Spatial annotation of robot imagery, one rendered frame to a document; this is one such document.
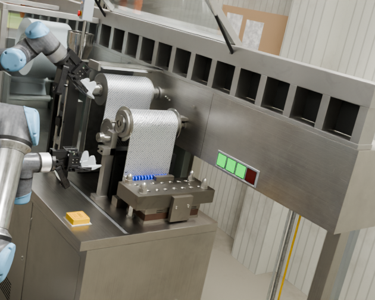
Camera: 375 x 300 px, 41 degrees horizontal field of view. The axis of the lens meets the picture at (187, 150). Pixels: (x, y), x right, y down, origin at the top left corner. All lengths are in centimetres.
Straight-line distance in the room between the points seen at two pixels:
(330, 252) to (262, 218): 176
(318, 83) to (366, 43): 165
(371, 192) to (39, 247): 138
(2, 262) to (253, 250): 259
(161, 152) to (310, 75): 76
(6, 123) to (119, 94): 82
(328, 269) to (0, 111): 129
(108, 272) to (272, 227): 194
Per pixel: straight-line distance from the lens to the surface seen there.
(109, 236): 195
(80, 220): 200
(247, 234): 388
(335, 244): 200
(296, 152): 187
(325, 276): 206
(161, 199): 207
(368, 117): 172
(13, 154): 160
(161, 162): 226
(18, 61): 179
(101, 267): 199
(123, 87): 233
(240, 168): 206
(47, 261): 226
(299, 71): 188
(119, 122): 215
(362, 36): 348
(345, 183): 175
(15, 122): 161
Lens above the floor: 178
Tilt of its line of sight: 16 degrees down
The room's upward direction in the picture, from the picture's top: 12 degrees clockwise
